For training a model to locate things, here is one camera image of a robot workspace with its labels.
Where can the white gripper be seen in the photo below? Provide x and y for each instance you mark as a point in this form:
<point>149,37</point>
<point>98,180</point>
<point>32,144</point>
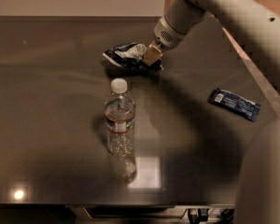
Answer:
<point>168,36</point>

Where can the blue chip bag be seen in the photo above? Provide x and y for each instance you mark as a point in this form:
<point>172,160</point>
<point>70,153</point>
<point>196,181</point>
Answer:
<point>131,56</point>

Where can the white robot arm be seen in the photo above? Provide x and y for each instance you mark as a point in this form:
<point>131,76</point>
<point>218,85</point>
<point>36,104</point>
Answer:
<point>258,30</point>

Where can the clear plastic water bottle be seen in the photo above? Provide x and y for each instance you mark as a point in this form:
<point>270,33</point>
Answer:
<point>119,115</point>

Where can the blue snack bar wrapper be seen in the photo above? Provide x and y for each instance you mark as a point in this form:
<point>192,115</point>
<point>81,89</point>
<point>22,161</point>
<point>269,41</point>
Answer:
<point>235,103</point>

